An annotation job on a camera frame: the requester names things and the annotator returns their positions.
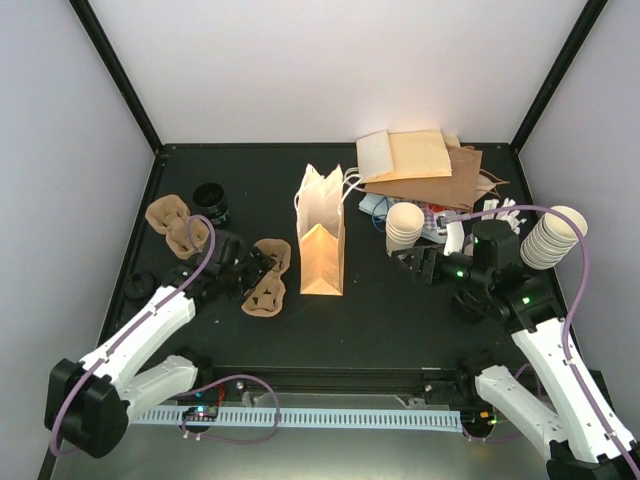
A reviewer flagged orange paper bag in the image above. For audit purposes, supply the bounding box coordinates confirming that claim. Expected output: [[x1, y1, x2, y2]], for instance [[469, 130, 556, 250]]
[[356, 129, 452, 183], [294, 164, 362, 296]]

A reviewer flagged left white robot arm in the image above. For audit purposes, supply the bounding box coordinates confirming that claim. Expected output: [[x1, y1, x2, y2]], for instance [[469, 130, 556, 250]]
[[44, 232, 291, 458]]

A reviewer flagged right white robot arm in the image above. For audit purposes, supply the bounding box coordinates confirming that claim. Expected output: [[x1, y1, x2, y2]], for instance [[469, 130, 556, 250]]
[[391, 220, 639, 479]]

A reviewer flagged white paper cup stack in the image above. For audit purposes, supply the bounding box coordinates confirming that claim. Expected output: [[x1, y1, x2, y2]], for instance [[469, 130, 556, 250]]
[[385, 202, 425, 256]]

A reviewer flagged right black lid stack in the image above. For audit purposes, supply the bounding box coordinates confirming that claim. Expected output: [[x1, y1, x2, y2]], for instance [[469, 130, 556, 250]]
[[451, 290, 488, 324]]

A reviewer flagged black lid stack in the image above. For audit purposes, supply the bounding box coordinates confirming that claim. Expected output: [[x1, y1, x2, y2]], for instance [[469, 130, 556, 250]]
[[123, 271, 159, 303], [451, 290, 488, 324]]

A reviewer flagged brown pulp cup carrier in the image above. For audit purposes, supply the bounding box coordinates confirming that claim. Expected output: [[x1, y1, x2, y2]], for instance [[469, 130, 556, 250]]
[[145, 194, 210, 260]]

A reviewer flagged black printed paper cup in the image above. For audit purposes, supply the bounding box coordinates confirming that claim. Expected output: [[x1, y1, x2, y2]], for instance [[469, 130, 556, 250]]
[[192, 182, 230, 227]]

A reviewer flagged brown kraft paper bag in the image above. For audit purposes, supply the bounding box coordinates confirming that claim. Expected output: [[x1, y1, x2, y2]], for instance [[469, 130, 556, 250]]
[[364, 146, 509, 212]]

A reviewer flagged left black lid stack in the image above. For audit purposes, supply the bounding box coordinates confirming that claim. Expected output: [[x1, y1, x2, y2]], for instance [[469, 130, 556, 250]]
[[123, 271, 159, 303]]

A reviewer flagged tilted paper cup stack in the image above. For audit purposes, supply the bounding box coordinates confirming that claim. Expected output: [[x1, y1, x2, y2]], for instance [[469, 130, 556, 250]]
[[520, 212, 578, 271]]

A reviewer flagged small circuit board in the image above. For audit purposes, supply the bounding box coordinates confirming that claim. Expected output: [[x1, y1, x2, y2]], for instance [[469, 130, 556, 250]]
[[182, 406, 218, 421]]

